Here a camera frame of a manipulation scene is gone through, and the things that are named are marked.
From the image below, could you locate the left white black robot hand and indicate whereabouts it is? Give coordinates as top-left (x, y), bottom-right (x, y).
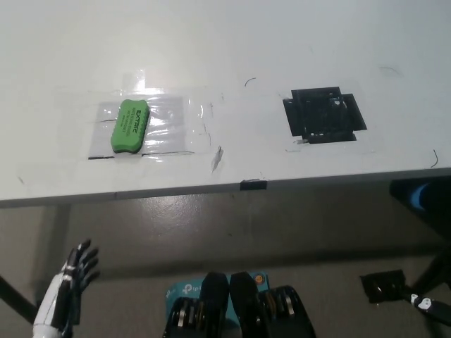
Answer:
top-left (33, 239), bottom-right (101, 336)

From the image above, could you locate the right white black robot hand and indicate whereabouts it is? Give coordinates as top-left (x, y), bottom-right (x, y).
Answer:
top-left (410, 292), bottom-right (451, 325)

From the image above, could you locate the green whiteboard eraser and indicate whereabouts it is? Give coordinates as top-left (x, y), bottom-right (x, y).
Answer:
top-left (109, 99), bottom-right (152, 155)

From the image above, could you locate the black table leg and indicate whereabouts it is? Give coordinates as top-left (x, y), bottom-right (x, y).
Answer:
top-left (0, 273), bottom-right (39, 316)
top-left (411, 242), bottom-right (451, 297)

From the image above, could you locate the black and blue object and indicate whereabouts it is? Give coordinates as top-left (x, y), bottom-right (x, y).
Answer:
top-left (389, 178), bottom-right (451, 216)

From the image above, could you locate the teal router box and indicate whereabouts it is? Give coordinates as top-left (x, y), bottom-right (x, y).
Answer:
top-left (165, 270), bottom-right (271, 323)

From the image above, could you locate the small black tape strip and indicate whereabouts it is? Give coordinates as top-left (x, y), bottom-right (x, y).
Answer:
top-left (239, 178), bottom-right (268, 192)

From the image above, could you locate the clear taped paper patch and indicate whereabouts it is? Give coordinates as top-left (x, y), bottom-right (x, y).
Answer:
top-left (86, 72), bottom-right (214, 161)

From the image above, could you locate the black tape square patch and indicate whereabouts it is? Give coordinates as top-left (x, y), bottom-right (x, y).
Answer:
top-left (282, 86), bottom-right (368, 145)

